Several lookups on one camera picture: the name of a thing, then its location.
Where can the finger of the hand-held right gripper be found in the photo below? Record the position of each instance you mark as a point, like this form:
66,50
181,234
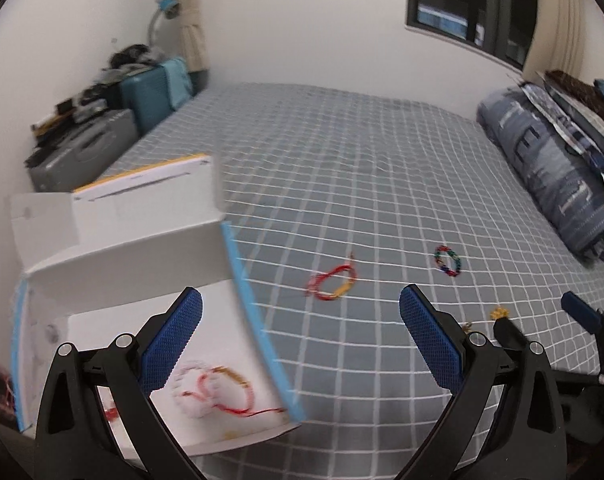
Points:
509,335
581,310

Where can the grey checked bed sheet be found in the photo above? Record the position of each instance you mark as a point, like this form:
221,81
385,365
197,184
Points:
357,160

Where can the dark framed window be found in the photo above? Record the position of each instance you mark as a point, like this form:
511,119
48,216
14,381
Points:
461,0

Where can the pile of dark gadgets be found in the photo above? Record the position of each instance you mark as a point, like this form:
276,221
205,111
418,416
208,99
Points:
127,57

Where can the grey suitcase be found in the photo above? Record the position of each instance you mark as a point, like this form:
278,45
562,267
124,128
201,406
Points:
82,155

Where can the grey-blue folded duvet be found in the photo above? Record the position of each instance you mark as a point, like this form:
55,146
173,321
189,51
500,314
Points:
536,160

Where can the cream curtain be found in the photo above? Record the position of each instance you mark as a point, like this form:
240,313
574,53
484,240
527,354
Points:
566,25
192,35

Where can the blue and yellow cardboard box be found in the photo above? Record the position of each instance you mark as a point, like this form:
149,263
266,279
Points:
132,230

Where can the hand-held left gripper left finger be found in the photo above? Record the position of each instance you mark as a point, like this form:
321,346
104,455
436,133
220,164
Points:
174,340

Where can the blue desk lamp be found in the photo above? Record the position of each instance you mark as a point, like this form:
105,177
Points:
168,6

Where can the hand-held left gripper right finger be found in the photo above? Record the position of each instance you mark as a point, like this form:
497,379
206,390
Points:
426,340

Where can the teal suitcase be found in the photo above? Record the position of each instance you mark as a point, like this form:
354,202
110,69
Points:
147,95

